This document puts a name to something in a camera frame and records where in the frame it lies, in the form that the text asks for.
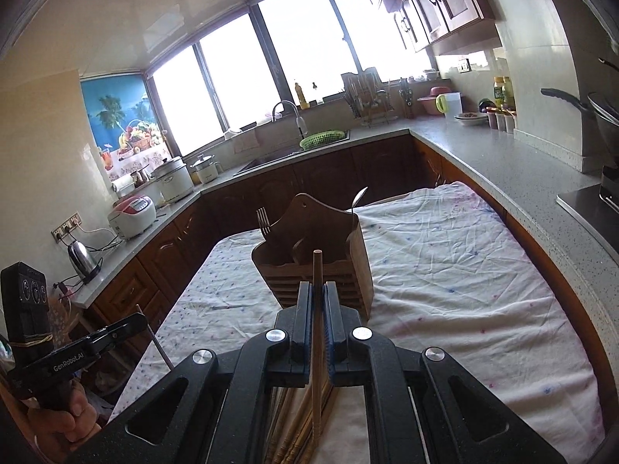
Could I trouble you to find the black wok with lid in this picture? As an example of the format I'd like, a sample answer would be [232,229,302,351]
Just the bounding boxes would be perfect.
[540,87,619,165]

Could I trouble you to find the green plastic basket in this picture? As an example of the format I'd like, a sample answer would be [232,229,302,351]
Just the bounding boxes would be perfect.
[299,130,345,151]

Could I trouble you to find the pink plastic basin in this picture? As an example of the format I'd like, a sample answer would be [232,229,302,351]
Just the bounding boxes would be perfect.
[416,86,451,116]

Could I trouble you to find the person's left hand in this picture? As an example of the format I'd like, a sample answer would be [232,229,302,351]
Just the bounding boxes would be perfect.
[26,388,101,446]

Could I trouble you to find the steel kitchen faucet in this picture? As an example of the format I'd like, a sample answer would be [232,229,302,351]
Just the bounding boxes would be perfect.
[271,100,308,141]

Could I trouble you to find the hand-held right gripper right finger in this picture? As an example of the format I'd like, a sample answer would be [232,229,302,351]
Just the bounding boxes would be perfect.
[324,281,568,464]

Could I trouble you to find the wooden base cabinets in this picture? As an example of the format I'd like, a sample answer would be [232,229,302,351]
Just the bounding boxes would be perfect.
[80,134,508,363]

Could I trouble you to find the white red rice cooker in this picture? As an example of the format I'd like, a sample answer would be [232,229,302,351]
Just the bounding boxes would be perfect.
[107,194,158,241]

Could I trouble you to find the floral white tablecloth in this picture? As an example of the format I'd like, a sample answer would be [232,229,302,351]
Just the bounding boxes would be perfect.
[109,181,606,464]

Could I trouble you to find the metal dish rack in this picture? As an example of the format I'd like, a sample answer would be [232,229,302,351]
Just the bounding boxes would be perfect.
[340,67,400,127]

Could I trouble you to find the metal fork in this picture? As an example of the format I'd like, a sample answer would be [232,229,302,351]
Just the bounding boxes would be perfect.
[256,207,273,243]

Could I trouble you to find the white jug green handle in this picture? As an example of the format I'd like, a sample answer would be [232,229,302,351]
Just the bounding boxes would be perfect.
[436,91,464,123]

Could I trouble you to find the brown wooden chopstick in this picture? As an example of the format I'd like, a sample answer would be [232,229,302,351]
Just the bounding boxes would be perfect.
[312,250,324,446]
[137,304,173,369]

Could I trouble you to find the paper towel roll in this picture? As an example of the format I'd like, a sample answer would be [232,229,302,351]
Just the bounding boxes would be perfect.
[111,176,137,199]

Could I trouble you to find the small white electric pot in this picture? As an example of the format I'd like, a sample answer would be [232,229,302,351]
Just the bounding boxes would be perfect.
[189,153,224,185]

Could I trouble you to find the wooden utensil holder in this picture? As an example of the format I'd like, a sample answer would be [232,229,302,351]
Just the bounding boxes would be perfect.
[251,193,374,322]

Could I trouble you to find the wooden upper cabinets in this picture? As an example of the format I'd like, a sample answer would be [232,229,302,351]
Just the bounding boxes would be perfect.
[340,0,497,54]

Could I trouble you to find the knife and scissors holder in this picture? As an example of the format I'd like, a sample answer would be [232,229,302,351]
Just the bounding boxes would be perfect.
[398,77,417,119]

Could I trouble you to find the wall power strip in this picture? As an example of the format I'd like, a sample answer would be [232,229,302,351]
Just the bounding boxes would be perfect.
[51,211,81,243]

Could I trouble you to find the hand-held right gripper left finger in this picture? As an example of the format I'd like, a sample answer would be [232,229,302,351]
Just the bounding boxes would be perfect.
[94,281,315,464]

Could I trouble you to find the kitchen window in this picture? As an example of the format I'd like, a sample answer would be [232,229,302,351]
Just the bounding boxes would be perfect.
[144,0,432,156]

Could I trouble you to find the row of seasoning jars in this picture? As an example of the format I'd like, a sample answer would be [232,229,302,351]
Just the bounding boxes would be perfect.
[486,106,518,134]

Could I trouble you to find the gas stove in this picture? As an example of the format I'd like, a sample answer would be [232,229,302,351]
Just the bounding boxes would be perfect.
[556,167,619,239]

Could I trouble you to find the bundle of wooden chopsticks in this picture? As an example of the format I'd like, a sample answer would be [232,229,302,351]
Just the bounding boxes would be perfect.
[263,382,339,464]

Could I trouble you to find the fruit print window blind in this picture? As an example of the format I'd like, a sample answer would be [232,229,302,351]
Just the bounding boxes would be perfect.
[80,75,168,183]

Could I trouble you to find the steel range hood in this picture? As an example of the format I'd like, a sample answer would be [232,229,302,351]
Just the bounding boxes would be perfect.
[531,0,619,175]

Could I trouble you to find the steel electric kettle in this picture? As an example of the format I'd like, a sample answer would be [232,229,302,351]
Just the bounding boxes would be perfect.
[67,240,104,284]

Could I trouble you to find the large white slow cooker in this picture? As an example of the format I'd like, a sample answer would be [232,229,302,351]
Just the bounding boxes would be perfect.
[150,155,195,204]

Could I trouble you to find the kitchen sink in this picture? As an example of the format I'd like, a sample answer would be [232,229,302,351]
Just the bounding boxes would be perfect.
[233,142,311,177]

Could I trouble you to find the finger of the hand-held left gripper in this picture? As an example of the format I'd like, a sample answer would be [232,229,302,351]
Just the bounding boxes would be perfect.
[84,312,148,357]

